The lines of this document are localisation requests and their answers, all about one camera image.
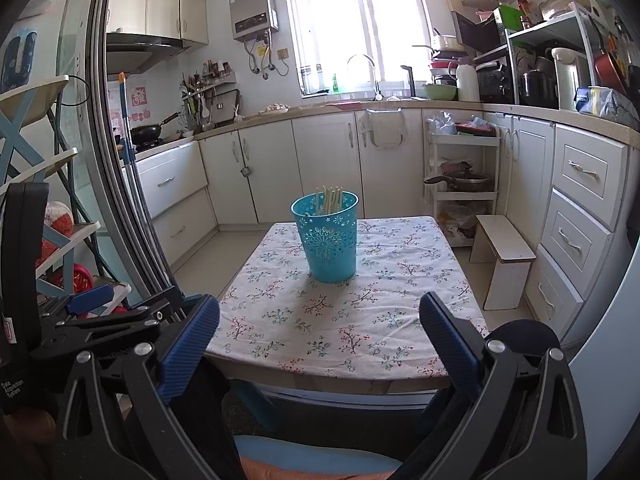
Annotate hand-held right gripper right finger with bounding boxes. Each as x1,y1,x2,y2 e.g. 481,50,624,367
400,291,588,480

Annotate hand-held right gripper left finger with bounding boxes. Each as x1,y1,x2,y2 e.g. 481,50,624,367
52,294,241,480

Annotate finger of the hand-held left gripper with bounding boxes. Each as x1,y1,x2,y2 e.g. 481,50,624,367
66,284,117,318
30,285,186,366

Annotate teal perforated plastic basket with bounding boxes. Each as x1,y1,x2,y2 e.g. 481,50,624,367
291,191,360,283

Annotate bunch of pale chopsticks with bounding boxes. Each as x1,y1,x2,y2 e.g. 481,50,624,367
315,186,345,216

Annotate person's left hand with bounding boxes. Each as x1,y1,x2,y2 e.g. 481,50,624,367
0,407,57,466

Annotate red floral bag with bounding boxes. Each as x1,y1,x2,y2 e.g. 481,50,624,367
41,201,76,241

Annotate white wooden stool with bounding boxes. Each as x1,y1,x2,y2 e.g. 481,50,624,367
469,214,537,312

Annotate wide white drawer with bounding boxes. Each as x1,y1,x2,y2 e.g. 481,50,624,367
150,187,221,271
135,141,210,220

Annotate small white drawer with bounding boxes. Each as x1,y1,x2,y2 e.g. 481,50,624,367
550,125,630,233
540,190,615,291
524,247,586,338

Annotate floral tablecloth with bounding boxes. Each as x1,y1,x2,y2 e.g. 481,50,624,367
205,216,490,380

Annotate white storage rack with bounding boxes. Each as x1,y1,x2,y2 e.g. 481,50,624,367
422,120,501,248

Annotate blue seat cushion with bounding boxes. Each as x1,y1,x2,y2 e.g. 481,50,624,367
234,435,403,476

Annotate dark lidded pan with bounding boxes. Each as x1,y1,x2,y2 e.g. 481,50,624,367
424,162,496,193

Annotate white folding shelf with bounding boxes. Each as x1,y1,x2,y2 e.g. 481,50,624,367
0,75,133,311

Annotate black frying pan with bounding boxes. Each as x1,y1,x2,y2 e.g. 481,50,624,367
130,112,181,143

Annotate narrow white cabinet door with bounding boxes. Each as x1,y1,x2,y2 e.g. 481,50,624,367
484,112,516,241
510,116,557,261

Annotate clear plastic packets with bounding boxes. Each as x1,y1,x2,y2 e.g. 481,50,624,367
427,110,493,137

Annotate white hanging plastic bag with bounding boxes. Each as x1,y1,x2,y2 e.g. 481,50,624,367
359,107,410,151

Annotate kitchen utensil rack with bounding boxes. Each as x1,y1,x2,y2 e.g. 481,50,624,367
180,60,241,131

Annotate range hood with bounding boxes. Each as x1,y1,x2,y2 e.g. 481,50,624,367
105,32,193,76

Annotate green bowl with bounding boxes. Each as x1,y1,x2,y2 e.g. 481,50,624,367
422,82,458,102

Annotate white thermos jug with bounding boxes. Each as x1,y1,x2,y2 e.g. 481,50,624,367
456,57,481,103

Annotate kitchen countertop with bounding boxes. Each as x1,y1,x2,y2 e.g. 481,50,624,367
120,97,640,148

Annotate chrome curved faucet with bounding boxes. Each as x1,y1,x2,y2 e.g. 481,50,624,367
346,53,385,102

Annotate white upper cabinets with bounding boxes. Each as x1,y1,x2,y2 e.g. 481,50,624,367
105,0,210,48

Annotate blue plastic bag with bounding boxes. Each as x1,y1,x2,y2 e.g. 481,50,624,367
574,86,640,128

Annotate white electric kettle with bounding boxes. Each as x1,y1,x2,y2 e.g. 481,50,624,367
551,47,593,111

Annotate red hanging pan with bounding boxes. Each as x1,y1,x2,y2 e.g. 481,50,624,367
590,20,628,93

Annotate kitchen window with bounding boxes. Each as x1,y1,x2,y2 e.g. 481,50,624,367
282,0,441,98

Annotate white counter shelf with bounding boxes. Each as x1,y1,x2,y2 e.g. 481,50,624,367
505,2,608,111

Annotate blue handled mop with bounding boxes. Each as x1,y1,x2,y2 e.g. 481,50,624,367
116,72,138,191

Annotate red patterned wall sticker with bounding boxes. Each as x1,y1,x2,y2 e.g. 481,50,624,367
107,85,151,123

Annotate grey wall water heater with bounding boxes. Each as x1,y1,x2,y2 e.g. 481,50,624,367
229,0,280,43

